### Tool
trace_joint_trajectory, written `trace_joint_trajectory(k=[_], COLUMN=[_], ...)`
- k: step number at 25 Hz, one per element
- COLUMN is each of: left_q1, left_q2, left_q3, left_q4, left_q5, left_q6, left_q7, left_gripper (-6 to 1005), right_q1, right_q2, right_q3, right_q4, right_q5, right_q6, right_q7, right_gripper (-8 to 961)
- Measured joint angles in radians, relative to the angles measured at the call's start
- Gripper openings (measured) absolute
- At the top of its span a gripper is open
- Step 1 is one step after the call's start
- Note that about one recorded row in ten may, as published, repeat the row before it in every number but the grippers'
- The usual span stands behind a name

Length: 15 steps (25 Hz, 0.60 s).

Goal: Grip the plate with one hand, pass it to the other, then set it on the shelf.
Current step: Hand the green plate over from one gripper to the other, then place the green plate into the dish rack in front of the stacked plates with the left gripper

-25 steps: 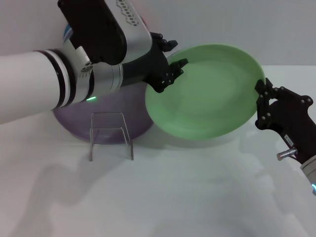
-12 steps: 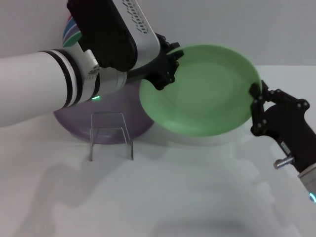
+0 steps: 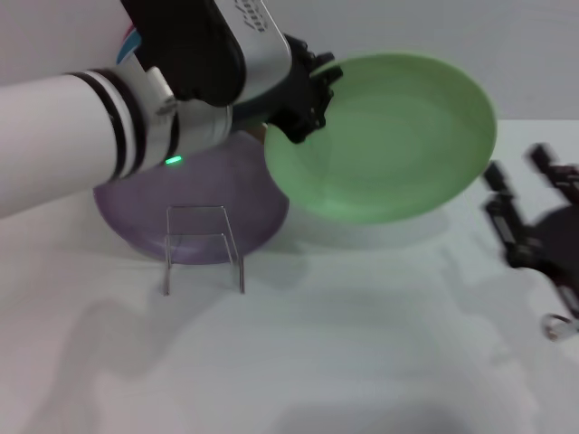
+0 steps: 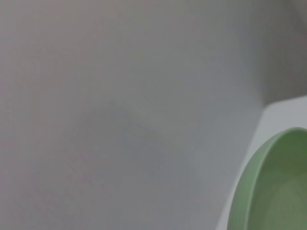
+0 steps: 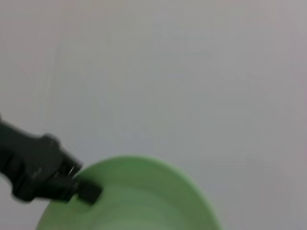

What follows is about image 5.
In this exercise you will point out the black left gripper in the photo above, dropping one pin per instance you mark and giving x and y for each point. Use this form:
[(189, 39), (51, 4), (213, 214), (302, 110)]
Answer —
[(26, 163)]

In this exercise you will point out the light green plate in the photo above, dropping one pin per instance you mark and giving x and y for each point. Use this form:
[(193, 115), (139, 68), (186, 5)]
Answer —
[(134, 196)]

